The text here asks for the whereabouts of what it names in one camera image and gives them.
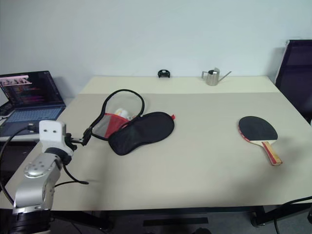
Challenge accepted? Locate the black cable under table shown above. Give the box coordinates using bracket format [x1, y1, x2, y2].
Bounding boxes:
[273, 194, 312, 234]

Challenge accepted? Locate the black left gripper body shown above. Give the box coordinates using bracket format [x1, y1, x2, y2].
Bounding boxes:
[64, 132, 81, 150]

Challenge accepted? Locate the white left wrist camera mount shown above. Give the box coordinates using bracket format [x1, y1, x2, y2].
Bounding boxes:
[39, 120, 74, 156]

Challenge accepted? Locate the black table frame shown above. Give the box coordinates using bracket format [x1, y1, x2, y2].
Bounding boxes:
[50, 199, 312, 231]

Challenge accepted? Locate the steel watering can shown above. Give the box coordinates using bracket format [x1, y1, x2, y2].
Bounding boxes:
[201, 68, 232, 86]

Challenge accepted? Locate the black office chair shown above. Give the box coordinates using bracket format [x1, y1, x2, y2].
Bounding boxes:
[274, 39, 312, 125]

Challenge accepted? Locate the open grey laptop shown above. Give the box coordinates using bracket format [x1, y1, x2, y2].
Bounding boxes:
[0, 70, 67, 142]

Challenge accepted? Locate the white plush keychain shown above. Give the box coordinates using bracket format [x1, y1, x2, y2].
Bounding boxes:
[114, 108, 134, 121]

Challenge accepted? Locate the black red table tennis paddle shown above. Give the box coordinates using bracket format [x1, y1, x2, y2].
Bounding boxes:
[237, 116, 283, 167]

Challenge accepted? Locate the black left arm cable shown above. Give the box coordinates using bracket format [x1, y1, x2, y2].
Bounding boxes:
[0, 123, 90, 205]

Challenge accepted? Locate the black red paddle case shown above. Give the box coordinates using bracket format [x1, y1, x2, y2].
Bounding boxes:
[89, 89, 176, 156]

